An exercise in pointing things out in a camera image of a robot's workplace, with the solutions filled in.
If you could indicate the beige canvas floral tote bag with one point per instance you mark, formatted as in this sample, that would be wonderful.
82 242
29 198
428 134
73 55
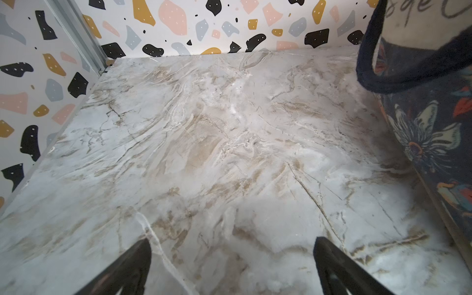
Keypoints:
416 56

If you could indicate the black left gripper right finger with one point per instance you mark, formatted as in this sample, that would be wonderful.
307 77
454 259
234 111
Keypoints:
340 275

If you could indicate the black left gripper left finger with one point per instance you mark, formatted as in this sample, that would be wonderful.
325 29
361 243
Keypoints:
127 275

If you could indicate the aluminium corner frame post left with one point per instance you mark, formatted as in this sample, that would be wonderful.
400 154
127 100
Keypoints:
71 19

